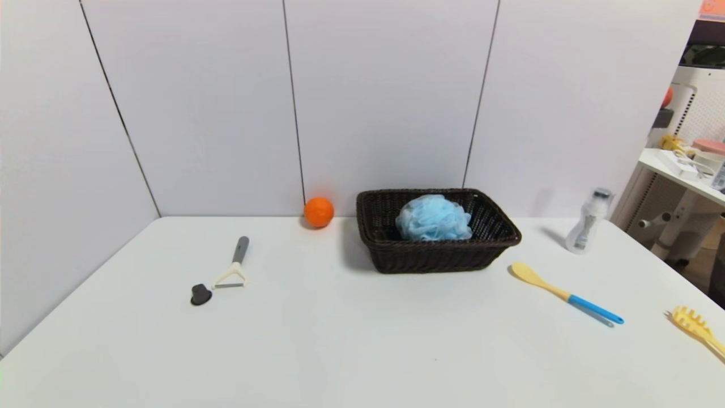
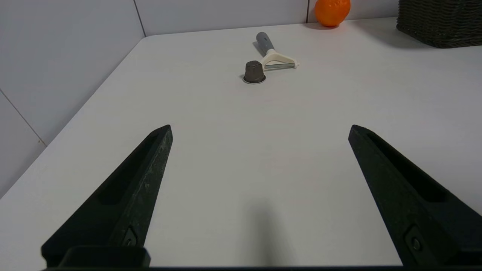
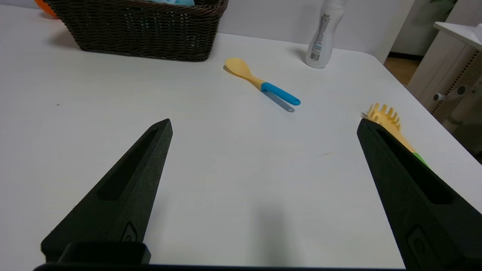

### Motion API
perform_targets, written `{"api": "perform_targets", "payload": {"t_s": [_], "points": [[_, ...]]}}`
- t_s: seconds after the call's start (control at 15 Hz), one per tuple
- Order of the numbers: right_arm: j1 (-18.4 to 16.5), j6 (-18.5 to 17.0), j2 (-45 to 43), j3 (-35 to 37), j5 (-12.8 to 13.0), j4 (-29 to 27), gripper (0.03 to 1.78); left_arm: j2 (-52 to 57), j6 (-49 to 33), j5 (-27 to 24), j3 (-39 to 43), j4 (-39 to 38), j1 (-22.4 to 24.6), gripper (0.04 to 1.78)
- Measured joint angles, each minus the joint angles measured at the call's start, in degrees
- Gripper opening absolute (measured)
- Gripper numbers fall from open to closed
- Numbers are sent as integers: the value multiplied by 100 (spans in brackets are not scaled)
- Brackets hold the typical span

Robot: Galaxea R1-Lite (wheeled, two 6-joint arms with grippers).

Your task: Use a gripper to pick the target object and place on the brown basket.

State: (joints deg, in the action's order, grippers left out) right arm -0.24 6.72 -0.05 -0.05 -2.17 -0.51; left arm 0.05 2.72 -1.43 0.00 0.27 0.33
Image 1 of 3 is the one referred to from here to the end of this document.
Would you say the blue mesh bath loofah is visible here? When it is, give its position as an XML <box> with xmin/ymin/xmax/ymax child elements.
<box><xmin>395</xmin><ymin>194</ymin><xmax>474</xmax><ymax>241</ymax></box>

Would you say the dark brown wicker basket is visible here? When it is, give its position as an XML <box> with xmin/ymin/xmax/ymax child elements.
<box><xmin>356</xmin><ymin>189</ymin><xmax>522</xmax><ymax>274</ymax></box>

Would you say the orange fruit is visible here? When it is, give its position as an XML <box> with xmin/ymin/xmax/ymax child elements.
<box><xmin>304</xmin><ymin>197</ymin><xmax>335</xmax><ymax>229</ymax></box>

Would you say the clear plastic bottle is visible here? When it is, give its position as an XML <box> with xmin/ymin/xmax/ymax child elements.
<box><xmin>565</xmin><ymin>188</ymin><xmax>615</xmax><ymax>254</ymax></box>

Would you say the white side table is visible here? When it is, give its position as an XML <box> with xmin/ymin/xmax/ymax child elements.
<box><xmin>611</xmin><ymin>148</ymin><xmax>725</xmax><ymax>261</ymax></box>

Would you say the white power strip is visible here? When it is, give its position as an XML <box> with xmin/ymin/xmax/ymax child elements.
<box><xmin>660</xmin><ymin>150</ymin><xmax>715</xmax><ymax>181</ymax></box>

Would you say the yellow pasta server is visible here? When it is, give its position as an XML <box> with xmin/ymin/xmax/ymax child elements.
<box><xmin>670</xmin><ymin>306</ymin><xmax>725</xmax><ymax>360</ymax></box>

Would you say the pink round container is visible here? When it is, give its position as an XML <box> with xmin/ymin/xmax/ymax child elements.
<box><xmin>692</xmin><ymin>139</ymin><xmax>725</xmax><ymax>157</ymax></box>

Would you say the white pegboard panel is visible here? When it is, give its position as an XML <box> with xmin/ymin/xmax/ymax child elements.
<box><xmin>671</xmin><ymin>67</ymin><xmax>725</xmax><ymax>149</ymax></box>

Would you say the orange box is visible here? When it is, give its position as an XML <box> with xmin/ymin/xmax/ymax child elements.
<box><xmin>698</xmin><ymin>0</ymin><xmax>725</xmax><ymax>22</ymax></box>

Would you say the grey handled white peeler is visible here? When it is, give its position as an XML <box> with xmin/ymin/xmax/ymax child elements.
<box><xmin>212</xmin><ymin>236</ymin><xmax>250</xmax><ymax>289</ymax></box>

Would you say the yellow spoon blue handle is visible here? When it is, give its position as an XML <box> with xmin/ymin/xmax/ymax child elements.
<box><xmin>510</xmin><ymin>262</ymin><xmax>624</xmax><ymax>328</ymax></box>

